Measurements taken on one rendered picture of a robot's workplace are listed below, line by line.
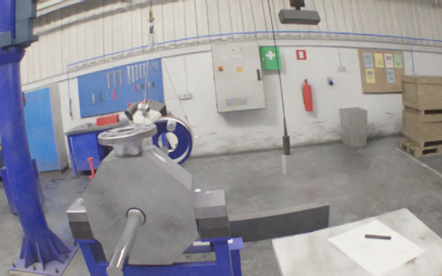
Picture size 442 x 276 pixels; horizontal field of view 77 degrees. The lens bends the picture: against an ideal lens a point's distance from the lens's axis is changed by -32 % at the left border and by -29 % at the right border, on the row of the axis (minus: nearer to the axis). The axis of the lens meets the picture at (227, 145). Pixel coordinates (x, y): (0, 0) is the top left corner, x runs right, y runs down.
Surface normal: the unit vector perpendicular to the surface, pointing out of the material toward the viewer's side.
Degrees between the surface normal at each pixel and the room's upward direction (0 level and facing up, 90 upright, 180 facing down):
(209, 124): 90
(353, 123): 93
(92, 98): 90
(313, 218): 90
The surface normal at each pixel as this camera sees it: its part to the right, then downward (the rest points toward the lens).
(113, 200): 0.04, 0.22
